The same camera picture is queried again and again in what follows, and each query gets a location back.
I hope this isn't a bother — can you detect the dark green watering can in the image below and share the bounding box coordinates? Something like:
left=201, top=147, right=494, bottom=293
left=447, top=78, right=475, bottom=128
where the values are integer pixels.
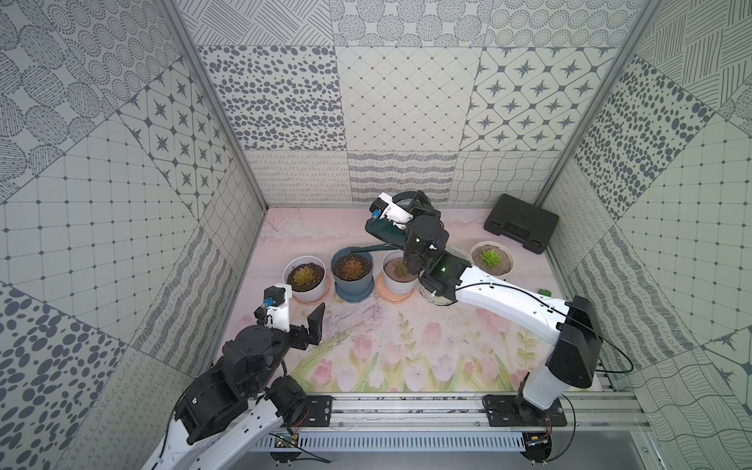
left=354, top=191, right=448, bottom=253

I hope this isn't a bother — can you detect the white pot yellow-brown succulent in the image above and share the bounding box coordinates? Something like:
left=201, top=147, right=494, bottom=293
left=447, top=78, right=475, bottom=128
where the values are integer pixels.
left=283, top=256, right=330, bottom=304

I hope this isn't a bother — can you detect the blue-grey pot red succulent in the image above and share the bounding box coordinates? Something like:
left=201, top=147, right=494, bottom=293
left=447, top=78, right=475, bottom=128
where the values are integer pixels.
left=331, top=247, right=375, bottom=304

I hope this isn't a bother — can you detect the white pot pink succulent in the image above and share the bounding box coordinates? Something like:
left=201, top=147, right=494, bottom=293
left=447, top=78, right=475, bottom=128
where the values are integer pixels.
left=375, top=251, right=418, bottom=305

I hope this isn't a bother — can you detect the white pot bright green succulent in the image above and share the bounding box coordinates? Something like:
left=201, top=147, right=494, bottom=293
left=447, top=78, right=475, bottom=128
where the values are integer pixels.
left=470, top=241, right=515, bottom=278

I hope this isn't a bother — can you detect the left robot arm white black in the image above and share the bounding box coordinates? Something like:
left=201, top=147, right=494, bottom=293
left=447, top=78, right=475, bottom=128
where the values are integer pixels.
left=144, top=305, right=333, bottom=469

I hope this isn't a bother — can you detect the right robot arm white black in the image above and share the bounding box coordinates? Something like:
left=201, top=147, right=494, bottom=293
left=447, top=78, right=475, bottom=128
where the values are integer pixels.
left=397, top=191, right=604, bottom=410

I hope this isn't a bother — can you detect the large white pot green succulent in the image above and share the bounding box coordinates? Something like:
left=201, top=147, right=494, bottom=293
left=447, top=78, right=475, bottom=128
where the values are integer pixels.
left=417, top=245, right=472, bottom=307

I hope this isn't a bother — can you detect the black plastic tool case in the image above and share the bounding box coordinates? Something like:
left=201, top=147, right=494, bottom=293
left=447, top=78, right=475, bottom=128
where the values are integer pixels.
left=484, top=194, right=559, bottom=255

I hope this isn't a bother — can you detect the left small circuit board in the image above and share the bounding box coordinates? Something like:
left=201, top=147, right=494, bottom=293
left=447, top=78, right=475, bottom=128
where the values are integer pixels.
left=269, top=433, right=301, bottom=464

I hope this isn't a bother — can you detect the small circuit board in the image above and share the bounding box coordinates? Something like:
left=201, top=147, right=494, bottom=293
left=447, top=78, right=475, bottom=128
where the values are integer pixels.
left=269, top=433, right=301, bottom=464
left=521, top=432, right=552, bottom=463

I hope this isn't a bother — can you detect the right small circuit board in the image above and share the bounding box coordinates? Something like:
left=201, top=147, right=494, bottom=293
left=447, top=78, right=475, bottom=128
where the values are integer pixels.
left=521, top=432, right=552, bottom=463

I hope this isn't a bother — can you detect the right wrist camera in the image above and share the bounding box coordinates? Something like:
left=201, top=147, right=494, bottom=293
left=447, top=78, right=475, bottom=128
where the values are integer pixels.
left=369, top=192, right=413, bottom=230

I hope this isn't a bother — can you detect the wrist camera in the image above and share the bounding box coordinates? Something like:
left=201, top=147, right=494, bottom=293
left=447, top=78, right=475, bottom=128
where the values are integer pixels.
left=254, top=283, right=292, bottom=333
left=369, top=192, right=413, bottom=230

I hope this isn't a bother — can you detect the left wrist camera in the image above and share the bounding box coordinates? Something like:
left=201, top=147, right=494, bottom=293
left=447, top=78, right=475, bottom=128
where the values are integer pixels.
left=254, top=283, right=292, bottom=333

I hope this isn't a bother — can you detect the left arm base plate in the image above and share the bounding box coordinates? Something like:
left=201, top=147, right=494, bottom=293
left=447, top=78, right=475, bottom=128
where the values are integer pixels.
left=283, top=395, right=334, bottom=428

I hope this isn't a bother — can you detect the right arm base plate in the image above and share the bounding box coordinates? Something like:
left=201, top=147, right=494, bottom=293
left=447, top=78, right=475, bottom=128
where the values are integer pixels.
left=482, top=395, right=567, bottom=428

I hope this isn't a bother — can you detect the aluminium mounting rail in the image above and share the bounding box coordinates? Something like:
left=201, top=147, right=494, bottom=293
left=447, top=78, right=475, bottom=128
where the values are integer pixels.
left=293, top=392, right=649, bottom=432

